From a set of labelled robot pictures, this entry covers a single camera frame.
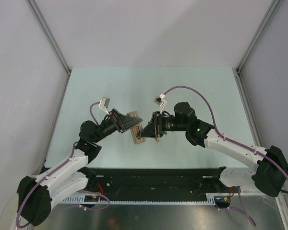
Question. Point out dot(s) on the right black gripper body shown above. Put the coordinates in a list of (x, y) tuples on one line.
[(159, 132)]

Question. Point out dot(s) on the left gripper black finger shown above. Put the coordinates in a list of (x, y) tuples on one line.
[(125, 119), (136, 127)]

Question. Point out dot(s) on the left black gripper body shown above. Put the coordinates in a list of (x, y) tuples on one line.
[(117, 121)]

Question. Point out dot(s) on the white remote control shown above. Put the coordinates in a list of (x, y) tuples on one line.
[(135, 137)]

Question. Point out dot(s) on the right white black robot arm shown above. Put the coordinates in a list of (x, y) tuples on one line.
[(269, 165)]

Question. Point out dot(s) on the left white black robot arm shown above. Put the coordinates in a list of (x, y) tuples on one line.
[(38, 195)]

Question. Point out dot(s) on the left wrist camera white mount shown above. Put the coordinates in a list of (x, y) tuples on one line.
[(103, 104)]

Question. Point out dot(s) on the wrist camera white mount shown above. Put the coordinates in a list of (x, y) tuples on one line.
[(103, 104), (161, 102)]

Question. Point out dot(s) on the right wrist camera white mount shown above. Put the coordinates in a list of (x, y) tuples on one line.
[(161, 102)]

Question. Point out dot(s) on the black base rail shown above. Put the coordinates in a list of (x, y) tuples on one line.
[(167, 186)]

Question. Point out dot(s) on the left aluminium frame post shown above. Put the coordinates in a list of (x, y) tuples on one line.
[(37, 13)]

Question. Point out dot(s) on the aluminium frame post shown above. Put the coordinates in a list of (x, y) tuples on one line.
[(260, 31), (37, 13)]

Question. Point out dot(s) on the right aluminium frame post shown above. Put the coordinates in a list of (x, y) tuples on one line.
[(260, 31)]

